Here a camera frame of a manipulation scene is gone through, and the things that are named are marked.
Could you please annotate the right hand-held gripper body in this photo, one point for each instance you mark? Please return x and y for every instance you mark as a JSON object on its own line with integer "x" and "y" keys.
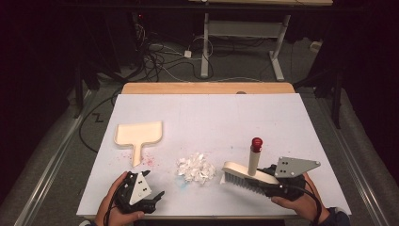
{"x": 291, "y": 168}

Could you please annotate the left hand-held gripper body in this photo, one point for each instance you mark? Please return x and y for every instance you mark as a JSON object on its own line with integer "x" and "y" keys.
{"x": 139, "y": 191}

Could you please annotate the cream brush with red cap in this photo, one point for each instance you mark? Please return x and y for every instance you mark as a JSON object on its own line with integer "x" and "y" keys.
{"x": 247, "y": 172}

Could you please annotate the pile of white paper scraps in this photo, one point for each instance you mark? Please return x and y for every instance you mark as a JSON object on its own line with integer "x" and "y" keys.
{"x": 196, "y": 168}

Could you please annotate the person's right hand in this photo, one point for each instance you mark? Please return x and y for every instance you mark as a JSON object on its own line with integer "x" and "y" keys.
{"x": 298, "y": 207}

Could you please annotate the person's left hand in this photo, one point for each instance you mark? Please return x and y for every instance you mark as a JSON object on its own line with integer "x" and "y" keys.
{"x": 105, "y": 210}

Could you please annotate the cream plastic dustpan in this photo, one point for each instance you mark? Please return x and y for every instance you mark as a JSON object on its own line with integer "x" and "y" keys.
{"x": 138, "y": 133}

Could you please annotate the black metal stand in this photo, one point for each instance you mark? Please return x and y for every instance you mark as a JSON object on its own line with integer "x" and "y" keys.
{"x": 337, "y": 103}

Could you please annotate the grey round table grommet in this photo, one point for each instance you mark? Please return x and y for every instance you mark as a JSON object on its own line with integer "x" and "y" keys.
{"x": 241, "y": 92}

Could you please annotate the white foam board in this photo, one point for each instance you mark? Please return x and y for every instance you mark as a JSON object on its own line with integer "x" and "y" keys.
{"x": 204, "y": 109}

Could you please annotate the dark curtain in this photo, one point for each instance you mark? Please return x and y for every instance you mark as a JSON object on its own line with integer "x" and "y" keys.
{"x": 373, "y": 78}
{"x": 31, "y": 78}

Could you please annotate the beige power strip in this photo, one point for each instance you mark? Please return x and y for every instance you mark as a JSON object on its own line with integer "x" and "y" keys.
{"x": 316, "y": 46}

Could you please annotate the white power adapter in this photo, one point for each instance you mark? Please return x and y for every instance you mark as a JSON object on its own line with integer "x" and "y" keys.
{"x": 187, "y": 54}

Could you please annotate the white-legged desk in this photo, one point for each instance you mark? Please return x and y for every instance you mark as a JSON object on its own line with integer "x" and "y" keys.
{"x": 205, "y": 47}

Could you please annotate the black device with red light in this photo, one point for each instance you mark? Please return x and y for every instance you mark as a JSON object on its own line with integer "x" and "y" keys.
{"x": 138, "y": 34}

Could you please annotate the aluminium floor rail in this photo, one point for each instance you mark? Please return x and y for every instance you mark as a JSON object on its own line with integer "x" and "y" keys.
{"x": 53, "y": 169}
{"x": 346, "y": 153}

